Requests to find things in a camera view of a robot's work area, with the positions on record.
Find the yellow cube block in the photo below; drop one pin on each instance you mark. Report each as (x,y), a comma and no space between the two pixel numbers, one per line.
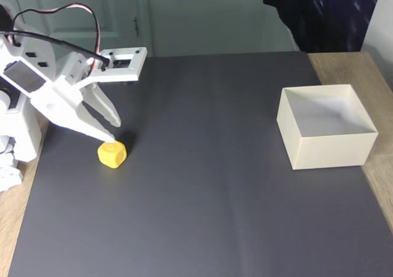
(112,154)

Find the white open box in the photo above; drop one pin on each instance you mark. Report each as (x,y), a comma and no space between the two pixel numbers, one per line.
(331,149)

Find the dark grey table mat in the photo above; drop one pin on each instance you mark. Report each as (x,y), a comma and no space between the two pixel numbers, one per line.
(196,181)

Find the dark hanging cloth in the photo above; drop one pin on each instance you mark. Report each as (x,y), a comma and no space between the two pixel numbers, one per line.
(325,16)

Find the white camera mount frame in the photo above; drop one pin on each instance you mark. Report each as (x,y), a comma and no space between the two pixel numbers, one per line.
(136,66)

